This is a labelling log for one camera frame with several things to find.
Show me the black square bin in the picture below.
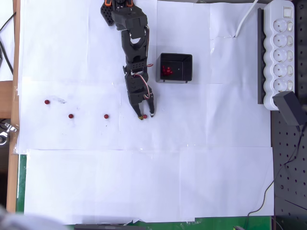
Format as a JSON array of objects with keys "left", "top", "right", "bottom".
[{"left": 155, "top": 53, "right": 193, "bottom": 84}]

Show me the white paper table cover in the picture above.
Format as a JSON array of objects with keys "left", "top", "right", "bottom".
[{"left": 16, "top": 0, "right": 275, "bottom": 226}]

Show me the black flat device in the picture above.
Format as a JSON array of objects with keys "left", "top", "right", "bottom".
[{"left": 73, "top": 223, "right": 146, "bottom": 230}]

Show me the metal clamp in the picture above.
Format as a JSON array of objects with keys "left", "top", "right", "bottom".
[{"left": 0, "top": 122, "right": 19, "bottom": 146}]

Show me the green cutting mat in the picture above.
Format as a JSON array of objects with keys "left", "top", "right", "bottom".
[{"left": 15, "top": 154, "right": 273, "bottom": 230}]

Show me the black power adapter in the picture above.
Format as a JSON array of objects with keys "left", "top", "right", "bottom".
[{"left": 272, "top": 91, "right": 304, "bottom": 127}]

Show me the black perforated pegboard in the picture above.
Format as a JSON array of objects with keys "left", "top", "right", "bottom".
[{"left": 270, "top": 0, "right": 307, "bottom": 230}]

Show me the white power strip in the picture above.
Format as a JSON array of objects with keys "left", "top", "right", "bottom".
[{"left": 263, "top": 0, "right": 295, "bottom": 111}]

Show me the blurred grey object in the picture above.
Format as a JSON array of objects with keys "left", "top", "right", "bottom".
[{"left": 0, "top": 205, "right": 67, "bottom": 230}]

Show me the white power cable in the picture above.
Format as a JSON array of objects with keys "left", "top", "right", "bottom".
[{"left": 234, "top": 0, "right": 259, "bottom": 38}]

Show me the thin black adapter cable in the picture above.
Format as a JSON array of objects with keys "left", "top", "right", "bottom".
[{"left": 244, "top": 124, "right": 306, "bottom": 230}]

